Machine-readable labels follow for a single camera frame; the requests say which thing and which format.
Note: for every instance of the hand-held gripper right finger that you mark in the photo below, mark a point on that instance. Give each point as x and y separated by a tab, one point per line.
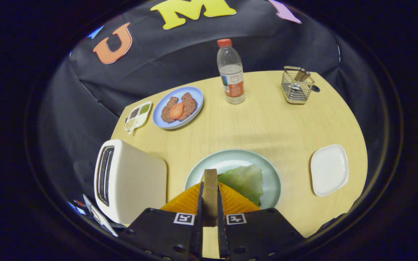
220	224

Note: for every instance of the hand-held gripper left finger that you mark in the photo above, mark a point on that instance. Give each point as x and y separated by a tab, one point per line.
199	217

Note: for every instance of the dark brown toast slice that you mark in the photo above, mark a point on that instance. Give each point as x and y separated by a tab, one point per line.
209	195

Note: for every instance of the green lettuce leaf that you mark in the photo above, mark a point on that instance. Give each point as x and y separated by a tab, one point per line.
243	181

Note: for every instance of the white toaster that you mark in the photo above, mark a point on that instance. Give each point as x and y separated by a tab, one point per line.
140	185

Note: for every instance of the pale green round plate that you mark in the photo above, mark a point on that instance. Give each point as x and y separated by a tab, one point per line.
230	157

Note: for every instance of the white printed sheet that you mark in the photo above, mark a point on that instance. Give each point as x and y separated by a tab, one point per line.
96	214

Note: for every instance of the brown meat patty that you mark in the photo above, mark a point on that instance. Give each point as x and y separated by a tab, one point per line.
166	114
189	105

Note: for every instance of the red tomato slice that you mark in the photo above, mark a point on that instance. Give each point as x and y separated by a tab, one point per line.
176	110

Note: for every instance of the white divided seasoning tray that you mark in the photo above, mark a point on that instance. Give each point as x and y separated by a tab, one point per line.
136	121

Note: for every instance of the white square dish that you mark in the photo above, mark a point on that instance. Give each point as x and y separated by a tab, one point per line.
328	170

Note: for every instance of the blue round plate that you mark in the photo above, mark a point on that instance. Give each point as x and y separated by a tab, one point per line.
194	94

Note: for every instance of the clear red-capped water bottle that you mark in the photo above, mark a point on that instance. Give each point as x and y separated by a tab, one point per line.
230	72

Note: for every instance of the black backdrop cloth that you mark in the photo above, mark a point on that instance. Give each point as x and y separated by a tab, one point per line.
180	54

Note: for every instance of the black round table grommet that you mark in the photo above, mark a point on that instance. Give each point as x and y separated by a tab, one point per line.
315	88

